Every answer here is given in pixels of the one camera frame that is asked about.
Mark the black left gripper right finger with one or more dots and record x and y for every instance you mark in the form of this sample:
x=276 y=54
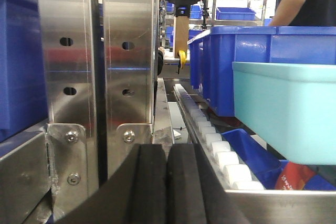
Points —
x=194 y=194

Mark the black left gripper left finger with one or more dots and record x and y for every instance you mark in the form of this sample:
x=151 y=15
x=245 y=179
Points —
x=135 y=193

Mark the light blue plastic bin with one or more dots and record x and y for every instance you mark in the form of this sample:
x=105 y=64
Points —
x=290 y=106

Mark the lower dark blue bin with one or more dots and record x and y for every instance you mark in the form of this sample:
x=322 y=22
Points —
x=265 y=166

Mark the large dark blue bin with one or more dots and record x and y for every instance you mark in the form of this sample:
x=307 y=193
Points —
x=213 y=51

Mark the blue bin at left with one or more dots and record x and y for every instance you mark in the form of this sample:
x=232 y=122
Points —
x=23 y=92

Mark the background blue bin lower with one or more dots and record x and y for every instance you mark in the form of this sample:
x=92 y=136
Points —
x=235 y=13

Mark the white roller track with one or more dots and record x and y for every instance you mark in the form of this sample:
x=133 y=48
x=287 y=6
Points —
x=229 y=168

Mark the red snack bag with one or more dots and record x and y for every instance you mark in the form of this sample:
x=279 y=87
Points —
x=294 y=177

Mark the cardboard box with clamp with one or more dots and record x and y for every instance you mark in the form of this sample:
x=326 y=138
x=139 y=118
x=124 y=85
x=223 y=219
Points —
x=180 y=34

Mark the person in dark shirt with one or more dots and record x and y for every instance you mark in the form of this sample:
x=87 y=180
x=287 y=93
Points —
x=304 y=13

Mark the steel shelf front rail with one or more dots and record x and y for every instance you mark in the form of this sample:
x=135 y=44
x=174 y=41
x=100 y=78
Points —
x=285 y=206

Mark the steel shelf upright post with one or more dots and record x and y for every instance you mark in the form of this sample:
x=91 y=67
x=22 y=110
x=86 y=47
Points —
x=71 y=35

